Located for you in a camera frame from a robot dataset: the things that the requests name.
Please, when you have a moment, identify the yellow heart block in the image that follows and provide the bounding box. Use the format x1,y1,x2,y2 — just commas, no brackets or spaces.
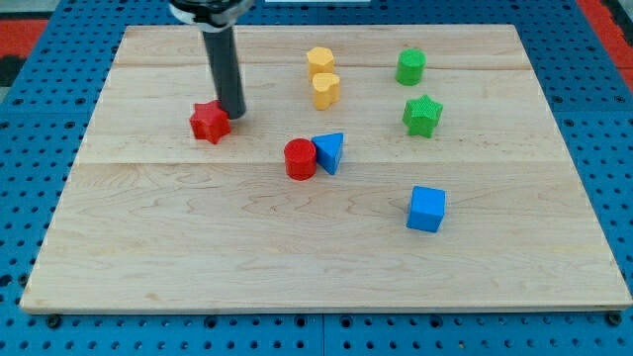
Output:
312,73,340,110

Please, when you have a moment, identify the red cylinder block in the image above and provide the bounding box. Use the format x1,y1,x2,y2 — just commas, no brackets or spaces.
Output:
284,138,317,181

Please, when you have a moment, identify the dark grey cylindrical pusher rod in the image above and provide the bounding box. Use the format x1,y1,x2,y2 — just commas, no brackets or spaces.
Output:
203,27,246,120

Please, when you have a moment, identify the red star block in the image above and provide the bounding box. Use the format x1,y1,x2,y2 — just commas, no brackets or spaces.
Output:
189,100,231,144

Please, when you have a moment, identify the green cylinder block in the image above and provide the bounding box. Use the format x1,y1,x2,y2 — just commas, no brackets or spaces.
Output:
395,48,426,86

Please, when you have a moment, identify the green star block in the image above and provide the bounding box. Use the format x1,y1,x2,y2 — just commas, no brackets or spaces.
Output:
403,95,443,138

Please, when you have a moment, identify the yellow hexagon block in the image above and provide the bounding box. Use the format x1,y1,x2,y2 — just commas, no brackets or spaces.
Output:
306,46,334,81

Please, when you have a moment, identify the blue triangle block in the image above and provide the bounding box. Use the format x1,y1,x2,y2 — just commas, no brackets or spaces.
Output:
312,133,344,175

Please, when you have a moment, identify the light wooden board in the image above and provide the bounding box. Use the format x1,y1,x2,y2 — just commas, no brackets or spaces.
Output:
21,25,632,314

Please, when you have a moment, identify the blue cube block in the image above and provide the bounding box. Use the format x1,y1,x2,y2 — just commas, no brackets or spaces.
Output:
407,186,446,232

